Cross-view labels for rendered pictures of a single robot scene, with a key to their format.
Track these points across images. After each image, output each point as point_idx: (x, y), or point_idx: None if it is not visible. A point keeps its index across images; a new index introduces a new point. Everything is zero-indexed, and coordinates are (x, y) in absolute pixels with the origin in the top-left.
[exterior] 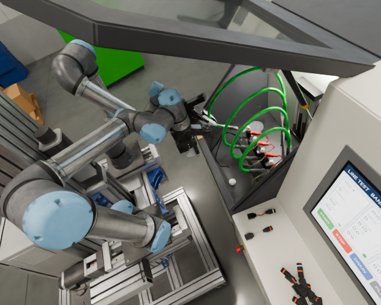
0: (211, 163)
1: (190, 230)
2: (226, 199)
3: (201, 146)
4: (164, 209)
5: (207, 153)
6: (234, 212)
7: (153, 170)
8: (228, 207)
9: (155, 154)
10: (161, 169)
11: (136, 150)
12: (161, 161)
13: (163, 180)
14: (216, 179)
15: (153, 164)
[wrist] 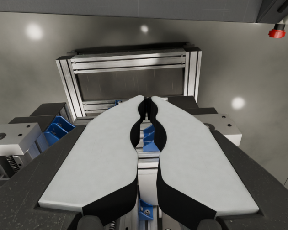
0: (83, 1)
1: (226, 117)
2: (226, 14)
3: None
4: (151, 144)
5: (35, 0)
6: (287, 11)
7: (50, 143)
8: (250, 21)
9: (8, 148)
10: (45, 120)
11: None
12: (32, 129)
13: (64, 113)
14: (150, 13)
15: (36, 146)
